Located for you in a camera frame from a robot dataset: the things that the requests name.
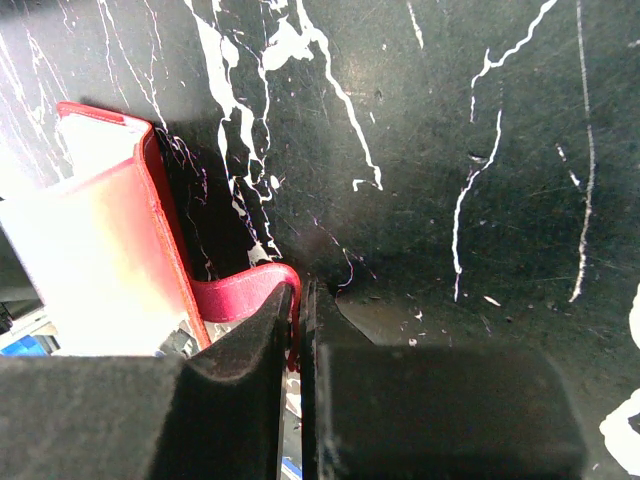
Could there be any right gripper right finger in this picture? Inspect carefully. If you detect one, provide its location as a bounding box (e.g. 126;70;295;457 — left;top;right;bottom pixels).
301;280;587;479

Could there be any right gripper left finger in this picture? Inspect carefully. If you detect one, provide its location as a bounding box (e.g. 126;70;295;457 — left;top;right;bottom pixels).
1;284;292;479

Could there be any red leather card holder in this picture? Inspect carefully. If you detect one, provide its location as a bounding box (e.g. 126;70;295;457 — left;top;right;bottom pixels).
1;102;301;357

